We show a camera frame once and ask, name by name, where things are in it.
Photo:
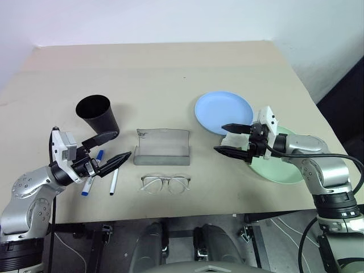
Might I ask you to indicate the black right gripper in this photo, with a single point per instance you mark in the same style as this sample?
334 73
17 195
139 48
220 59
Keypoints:
257 142

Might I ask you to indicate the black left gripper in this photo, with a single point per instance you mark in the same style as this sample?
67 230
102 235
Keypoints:
82 166

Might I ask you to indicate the white tissue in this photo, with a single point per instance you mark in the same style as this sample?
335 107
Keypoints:
234 139

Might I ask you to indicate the light blue plate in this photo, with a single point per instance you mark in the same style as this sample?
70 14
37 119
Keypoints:
221 109

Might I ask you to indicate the blue whiteboard marker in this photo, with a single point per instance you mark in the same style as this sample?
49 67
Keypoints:
86 189

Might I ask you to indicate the light green plate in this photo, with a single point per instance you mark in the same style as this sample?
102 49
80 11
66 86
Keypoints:
273 173

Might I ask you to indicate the grey felt glasses case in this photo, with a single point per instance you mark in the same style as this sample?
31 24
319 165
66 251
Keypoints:
162 145

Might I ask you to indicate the clear-framed eyeglasses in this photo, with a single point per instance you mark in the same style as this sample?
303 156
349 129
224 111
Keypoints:
152 185

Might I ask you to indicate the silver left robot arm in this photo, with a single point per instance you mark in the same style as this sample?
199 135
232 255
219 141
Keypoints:
28 185

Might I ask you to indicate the black plastic cup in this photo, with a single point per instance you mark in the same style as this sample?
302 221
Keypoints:
99 119

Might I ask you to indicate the black-capped white marker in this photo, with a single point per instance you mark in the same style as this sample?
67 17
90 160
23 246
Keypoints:
113 183

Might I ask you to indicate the black metal table leg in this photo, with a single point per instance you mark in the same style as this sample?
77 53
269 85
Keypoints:
96 250
257 244

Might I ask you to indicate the dark grey rounded shape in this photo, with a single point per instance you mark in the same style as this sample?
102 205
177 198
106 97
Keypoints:
148 244
219 244

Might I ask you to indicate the black partition panel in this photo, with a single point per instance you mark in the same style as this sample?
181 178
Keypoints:
344 108

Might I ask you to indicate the light grey robot body shell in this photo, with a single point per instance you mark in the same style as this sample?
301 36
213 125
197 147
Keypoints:
207 268

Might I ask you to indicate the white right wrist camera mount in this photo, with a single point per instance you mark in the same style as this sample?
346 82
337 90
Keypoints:
268 116

